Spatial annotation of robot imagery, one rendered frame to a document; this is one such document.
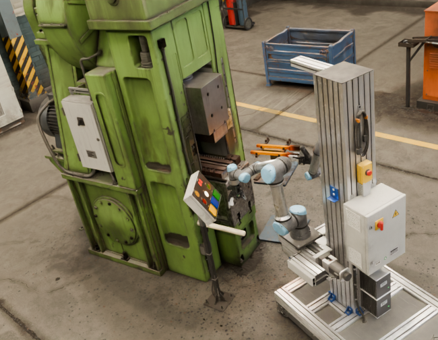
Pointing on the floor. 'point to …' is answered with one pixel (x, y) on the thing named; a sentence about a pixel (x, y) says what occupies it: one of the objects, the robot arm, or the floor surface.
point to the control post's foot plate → (220, 301)
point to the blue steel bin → (283, 64)
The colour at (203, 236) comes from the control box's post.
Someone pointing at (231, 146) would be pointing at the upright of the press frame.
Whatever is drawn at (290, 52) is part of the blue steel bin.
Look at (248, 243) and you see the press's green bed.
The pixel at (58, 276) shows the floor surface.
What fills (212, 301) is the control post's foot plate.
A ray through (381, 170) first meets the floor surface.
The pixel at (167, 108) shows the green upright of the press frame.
